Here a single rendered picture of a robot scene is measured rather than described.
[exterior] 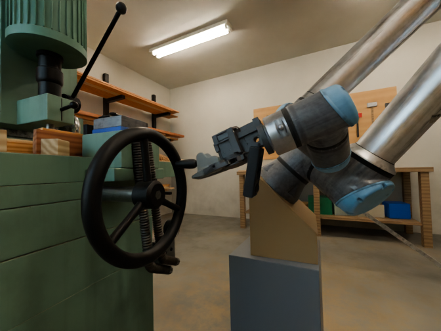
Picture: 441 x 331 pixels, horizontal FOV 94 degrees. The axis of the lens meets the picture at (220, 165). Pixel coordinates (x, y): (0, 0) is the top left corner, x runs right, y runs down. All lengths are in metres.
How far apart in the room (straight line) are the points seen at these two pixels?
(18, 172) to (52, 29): 0.38
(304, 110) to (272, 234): 0.47
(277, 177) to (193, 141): 3.62
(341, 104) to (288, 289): 0.59
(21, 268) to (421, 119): 0.92
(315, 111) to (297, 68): 3.49
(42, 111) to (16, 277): 0.39
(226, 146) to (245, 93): 3.55
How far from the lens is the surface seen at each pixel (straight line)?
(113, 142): 0.40
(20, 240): 0.54
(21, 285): 0.57
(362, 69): 0.68
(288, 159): 0.79
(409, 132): 0.71
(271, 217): 0.76
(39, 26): 0.75
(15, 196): 0.53
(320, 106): 0.44
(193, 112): 4.43
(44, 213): 0.55
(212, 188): 4.05
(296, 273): 0.77
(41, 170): 0.54
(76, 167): 0.58
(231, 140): 0.46
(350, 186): 0.69
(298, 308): 0.82
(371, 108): 3.66
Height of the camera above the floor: 0.86
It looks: 2 degrees up
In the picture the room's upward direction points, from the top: 1 degrees counter-clockwise
